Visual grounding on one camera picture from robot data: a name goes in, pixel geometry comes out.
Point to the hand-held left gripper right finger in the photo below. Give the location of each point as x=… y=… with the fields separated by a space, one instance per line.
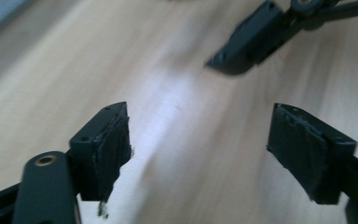
x=304 y=155

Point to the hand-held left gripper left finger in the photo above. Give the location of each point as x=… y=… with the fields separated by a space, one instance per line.
x=102 y=155

